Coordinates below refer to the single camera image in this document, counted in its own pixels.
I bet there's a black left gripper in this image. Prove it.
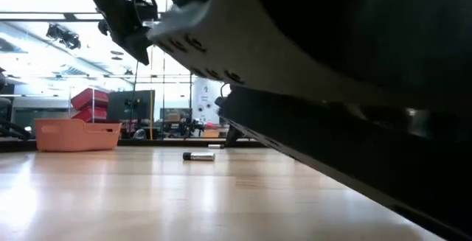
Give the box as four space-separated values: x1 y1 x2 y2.
110 12 153 66

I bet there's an orange plastic bin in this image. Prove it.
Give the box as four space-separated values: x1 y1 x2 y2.
35 118 122 152

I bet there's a black background monitor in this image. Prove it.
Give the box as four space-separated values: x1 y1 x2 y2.
107 88 156 122

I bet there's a red storage bin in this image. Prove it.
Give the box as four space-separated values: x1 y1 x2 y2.
70 87 110 110
72 105 108 119

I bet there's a silver battery with black end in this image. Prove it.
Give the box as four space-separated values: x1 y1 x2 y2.
182 152 216 161

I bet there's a black chair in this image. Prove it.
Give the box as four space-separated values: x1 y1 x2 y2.
0 96 14 136

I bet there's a black ceiling camera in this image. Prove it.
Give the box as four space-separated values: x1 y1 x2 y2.
45 23 83 50

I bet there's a black aluminium table frame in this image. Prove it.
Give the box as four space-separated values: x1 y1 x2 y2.
0 136 266 150

